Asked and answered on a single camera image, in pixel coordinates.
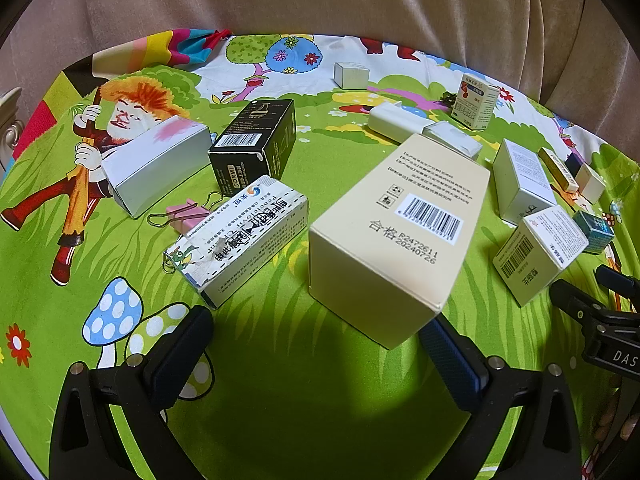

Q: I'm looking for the small white flat box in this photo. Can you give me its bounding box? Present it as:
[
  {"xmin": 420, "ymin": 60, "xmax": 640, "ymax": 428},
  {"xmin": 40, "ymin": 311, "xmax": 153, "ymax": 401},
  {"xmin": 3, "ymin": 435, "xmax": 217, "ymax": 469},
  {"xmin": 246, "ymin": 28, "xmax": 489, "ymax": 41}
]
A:
[{"xmin": 422, "ymin": 121, "xmax": 483, "ymax": 160}]

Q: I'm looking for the white and grey box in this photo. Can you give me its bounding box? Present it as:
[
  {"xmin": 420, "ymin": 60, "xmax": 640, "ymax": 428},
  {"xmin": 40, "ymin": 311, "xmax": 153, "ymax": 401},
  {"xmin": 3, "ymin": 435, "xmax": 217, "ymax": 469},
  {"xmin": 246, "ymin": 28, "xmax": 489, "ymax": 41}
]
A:
[{"xmin": 492, "ymin": 138, "xmax": 557, "ymax": 226}]

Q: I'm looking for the slim gold box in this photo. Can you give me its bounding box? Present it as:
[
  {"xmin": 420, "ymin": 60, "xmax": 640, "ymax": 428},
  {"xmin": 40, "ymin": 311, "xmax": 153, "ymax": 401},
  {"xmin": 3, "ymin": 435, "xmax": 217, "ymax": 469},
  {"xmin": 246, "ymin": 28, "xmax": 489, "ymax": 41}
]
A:
[{"xmin": 538, "ymin": 147, "xmax": 580, "ymax": 193}]

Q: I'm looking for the white box with barcode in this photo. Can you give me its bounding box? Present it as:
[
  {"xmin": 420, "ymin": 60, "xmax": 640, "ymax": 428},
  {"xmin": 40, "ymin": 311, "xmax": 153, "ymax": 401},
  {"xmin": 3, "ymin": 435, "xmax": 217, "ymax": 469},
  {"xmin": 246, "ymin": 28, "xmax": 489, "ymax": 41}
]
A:
[{"xmin": 492, "ymin": 205, "xmax": 590, "ymax": 308}]

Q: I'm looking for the pink binder clip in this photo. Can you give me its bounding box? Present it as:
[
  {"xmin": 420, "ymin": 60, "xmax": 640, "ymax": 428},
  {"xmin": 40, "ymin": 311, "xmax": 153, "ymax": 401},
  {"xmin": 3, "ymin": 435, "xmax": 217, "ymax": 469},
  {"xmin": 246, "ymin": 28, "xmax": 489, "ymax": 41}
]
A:
[{"xmin": 146, "ymin": 192, "xmax": 226, "ymax": 233}]

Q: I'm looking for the cartoon printed blanket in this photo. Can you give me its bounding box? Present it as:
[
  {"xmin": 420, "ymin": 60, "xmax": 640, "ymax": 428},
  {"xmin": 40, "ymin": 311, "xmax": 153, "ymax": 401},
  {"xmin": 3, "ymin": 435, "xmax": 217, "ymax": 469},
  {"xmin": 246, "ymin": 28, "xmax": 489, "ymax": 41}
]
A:
[{"xmin": 0, "ymin": 30, "xmax": 640, "ymax": 480}]

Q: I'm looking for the large beige box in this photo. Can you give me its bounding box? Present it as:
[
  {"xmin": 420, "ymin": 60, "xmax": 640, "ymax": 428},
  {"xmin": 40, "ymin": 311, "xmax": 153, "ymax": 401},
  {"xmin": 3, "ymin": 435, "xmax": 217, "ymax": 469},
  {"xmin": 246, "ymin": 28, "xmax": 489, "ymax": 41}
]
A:
[{"xmin": 308, "ymin": 132, "xmax": 491, "ymax": 351}]

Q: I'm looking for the white plastic case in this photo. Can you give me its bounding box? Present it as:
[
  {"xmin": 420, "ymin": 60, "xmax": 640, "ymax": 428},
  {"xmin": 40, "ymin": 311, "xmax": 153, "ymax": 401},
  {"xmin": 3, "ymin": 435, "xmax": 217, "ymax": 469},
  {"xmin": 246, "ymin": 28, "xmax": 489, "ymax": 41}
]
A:
[{"xmin": 368, "ymin": 102, "xmax": 436, "ymax": 143}]

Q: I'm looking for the black box with barcode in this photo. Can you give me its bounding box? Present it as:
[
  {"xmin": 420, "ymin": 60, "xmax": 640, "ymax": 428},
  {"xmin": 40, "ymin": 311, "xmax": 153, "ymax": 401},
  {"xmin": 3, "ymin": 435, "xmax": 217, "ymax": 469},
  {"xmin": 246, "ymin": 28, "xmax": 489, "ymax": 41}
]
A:
[{"xmin": 207, "ymin": 99, "xmax": 296, "ymax": 198}]

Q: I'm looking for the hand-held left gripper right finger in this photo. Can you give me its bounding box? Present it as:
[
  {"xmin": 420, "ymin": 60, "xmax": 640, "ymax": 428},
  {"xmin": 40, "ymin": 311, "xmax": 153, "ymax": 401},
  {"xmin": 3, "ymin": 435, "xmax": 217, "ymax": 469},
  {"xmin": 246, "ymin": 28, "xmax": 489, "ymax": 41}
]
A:
[{"xmin": 419, "ymin": 316, "xmax": 583, "ymax": 480}]

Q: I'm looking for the white box with red label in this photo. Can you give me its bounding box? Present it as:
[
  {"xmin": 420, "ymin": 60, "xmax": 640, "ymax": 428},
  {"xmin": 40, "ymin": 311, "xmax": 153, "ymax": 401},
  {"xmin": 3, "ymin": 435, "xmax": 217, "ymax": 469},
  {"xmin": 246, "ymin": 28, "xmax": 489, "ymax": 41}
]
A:
[{"xmin": 451, "ymin": 72, "xmax": 501, "ymax": 131}]

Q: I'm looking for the green binder clip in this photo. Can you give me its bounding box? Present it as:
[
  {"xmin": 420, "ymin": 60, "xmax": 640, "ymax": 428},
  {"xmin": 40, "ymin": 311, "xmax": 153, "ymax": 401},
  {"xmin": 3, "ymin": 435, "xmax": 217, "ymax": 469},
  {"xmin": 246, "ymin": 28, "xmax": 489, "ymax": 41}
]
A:
[{"xmin": 160, "ymin": 250, "xmax": 196, "ymax": 275}]

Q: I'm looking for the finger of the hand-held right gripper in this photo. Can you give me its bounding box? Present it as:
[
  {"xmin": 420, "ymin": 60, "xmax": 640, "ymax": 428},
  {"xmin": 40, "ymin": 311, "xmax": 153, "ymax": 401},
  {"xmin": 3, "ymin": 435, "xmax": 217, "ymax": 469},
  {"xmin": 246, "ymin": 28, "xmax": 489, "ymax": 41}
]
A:
[
  {"xmin": 550, "ymin": 280, "xmax": 608, "ymax": 333},
  {"xmin": 595, "ymin": 265, "xmax": 640, "ymax": 311}
]

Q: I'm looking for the small teal box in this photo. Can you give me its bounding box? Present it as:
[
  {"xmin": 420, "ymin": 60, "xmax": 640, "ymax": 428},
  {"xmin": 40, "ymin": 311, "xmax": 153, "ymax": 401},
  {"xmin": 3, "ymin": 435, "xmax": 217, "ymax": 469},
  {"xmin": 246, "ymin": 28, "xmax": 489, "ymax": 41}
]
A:
[{"xmin": 571, "ymin": 210, "xmax": 616, "ymax": 255}]

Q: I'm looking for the white and blue medicine box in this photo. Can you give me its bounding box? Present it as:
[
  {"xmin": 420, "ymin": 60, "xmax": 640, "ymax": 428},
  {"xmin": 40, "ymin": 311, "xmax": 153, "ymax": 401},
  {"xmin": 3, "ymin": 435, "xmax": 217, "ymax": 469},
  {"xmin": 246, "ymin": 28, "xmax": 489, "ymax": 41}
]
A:
[{"xmin": 172, "ymin": 175, "xmax": 310, "ymax": 309}]

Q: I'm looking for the small white cube box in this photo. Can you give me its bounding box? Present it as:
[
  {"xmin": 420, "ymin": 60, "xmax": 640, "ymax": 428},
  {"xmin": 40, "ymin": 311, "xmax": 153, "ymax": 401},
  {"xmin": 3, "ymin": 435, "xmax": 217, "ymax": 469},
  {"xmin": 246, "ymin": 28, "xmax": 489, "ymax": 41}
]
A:
[{"xmin": 333, "ymin": 61, "xmax": 371, "ymax": 90}]

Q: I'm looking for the white box with pink smudge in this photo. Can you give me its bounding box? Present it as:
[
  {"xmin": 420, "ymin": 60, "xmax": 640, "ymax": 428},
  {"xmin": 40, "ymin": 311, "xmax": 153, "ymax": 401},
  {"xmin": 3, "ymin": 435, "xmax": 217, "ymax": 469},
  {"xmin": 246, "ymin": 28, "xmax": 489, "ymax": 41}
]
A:
[{"xmin": 102, "ymin": 115, "xmax": 213, "ymax": 218}]

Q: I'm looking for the small white oblong box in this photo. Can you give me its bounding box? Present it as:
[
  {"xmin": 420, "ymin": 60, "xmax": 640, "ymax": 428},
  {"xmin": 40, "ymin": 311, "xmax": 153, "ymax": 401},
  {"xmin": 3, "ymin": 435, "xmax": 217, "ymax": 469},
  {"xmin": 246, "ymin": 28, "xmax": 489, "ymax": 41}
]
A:
[{"xmin": 574, "ymin": 162, "xmax": 607, "ymax": 204}]

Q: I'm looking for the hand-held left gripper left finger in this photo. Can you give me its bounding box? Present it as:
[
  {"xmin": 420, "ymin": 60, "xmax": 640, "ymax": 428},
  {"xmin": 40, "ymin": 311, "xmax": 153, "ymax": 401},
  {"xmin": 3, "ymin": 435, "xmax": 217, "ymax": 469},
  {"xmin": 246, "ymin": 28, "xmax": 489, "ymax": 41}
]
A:
[{"xmin": 48, "ymin": 305, "xmax": 216, "ymax": 480}]

